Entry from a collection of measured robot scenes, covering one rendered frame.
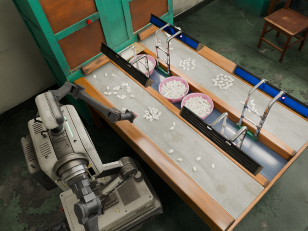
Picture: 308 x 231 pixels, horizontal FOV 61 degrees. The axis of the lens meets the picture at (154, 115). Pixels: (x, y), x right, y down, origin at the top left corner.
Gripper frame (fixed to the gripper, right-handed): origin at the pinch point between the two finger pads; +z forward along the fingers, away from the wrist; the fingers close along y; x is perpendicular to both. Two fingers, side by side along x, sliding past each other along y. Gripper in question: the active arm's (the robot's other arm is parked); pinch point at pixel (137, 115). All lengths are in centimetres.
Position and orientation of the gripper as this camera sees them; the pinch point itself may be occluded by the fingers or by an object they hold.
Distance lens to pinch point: 206.5
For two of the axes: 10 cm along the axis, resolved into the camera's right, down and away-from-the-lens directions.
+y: -6.4, -5.8, 5.0
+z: 6.4, -0.5, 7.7
